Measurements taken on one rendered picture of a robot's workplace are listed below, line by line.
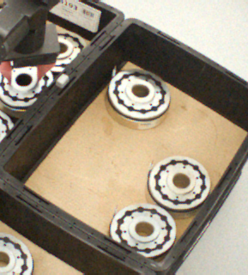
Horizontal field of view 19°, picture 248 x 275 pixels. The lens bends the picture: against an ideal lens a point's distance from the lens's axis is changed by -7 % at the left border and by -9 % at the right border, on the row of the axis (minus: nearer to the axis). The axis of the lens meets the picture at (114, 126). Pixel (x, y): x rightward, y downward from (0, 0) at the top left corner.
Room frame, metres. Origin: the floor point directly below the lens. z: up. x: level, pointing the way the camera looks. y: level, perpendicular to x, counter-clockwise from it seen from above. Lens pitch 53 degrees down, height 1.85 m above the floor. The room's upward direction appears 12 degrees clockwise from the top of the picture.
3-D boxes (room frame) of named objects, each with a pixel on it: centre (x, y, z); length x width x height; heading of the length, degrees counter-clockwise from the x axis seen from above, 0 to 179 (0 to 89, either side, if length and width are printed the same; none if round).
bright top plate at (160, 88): (0.83, -0.03, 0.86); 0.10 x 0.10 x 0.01
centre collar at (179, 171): (0.68, -0.12, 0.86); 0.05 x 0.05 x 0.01
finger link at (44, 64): (0.80, 0.15, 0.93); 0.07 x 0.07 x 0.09; 22
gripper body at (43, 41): (0.79, 0.16, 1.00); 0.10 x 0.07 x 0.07; 112
